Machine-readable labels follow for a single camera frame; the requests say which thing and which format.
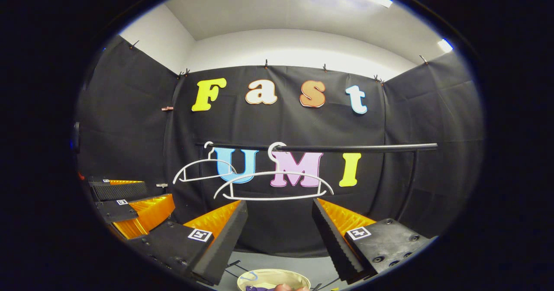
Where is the black backdrop cloth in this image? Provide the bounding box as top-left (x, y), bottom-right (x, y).
top-left (74, 35), bottom-right (485, 257)

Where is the large white clothes hanger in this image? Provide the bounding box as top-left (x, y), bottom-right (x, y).
top-left (213, 142), bottom-right (335, 201)

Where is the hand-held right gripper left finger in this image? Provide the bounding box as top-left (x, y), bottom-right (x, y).
top-left (126, 200), bottom-right (248, 286)

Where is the small white clothes hanger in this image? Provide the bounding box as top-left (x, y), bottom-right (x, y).
top-left (173, 141), bottom-right (238, 184)

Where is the black clothes rack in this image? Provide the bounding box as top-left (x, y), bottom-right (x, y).
top-left (196, 142), bottom-right (438, 291)

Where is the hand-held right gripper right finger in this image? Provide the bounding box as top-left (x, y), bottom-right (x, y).
top-left (312, 198), bottom-right (433, 283)

